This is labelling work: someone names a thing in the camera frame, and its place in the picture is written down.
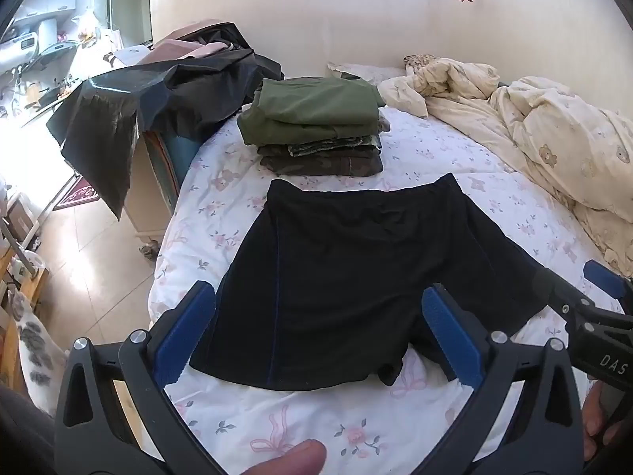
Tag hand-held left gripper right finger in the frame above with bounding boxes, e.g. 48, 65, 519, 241
420, 283, 587, 475

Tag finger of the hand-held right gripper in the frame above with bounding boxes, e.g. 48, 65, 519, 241
582, 260, 633, 302
531, 266, 595, 316

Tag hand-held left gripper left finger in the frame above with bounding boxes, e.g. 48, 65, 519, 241
53, 280, 223, 475

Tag black shorts pants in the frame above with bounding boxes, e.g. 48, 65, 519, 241
189, 173, 550, 391

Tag folded light camouflage pants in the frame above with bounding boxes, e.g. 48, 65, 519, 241
287, 135, 383, 158

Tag folded green pants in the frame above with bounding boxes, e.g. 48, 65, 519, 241
238, 78, 387, 146

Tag person's right hand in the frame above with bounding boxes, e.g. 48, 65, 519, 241
581, 381, 633, 463

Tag person's left hand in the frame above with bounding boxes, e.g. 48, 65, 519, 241
246, 439, 327, 475

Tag floral white bed sheet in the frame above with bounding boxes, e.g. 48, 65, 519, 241
148, 62, 633, 475

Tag cream nightstand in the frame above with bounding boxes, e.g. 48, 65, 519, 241
123, 131, 180, 249

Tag white paw-print cloth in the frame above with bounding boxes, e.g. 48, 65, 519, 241
7, 289, 68, 417

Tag cream bear-print quilt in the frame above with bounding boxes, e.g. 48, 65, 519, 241
378, 57, 633, 278

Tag wooden shelf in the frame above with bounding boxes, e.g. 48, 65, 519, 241
0, 193, 51, 372

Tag red patterned rug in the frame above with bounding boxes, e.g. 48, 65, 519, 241
53, 177, 103, 212

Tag person's dark clothing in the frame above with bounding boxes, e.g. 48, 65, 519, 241
0, 385, 56, 475

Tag white pillow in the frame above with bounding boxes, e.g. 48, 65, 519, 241
326, 62, 411, 86

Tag pink cloth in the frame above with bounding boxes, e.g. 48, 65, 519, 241
137, 37, 233, 66

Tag range hood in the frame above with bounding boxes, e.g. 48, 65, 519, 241
0, 16, 61, 69

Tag white refrigerator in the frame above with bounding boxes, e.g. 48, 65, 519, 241
89, 0, 152, 46

